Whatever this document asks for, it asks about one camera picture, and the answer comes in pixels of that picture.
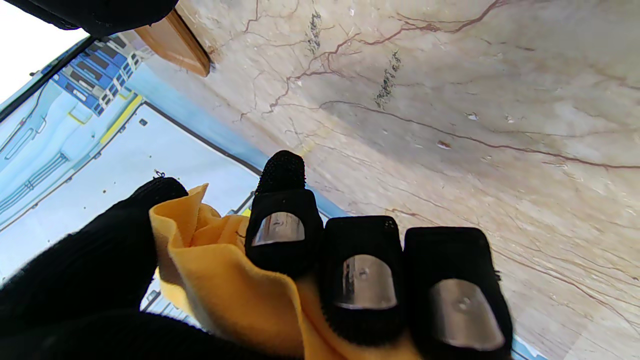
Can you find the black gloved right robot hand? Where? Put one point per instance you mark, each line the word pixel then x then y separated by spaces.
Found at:
pixel 100 15

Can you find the brown wooden tray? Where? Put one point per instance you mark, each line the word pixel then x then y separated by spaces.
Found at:
pixel 175 45

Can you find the yellow cloth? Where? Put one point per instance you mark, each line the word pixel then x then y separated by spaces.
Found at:
pixel 240 295

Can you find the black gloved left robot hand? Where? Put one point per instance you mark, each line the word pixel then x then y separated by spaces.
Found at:
pixel 370 280

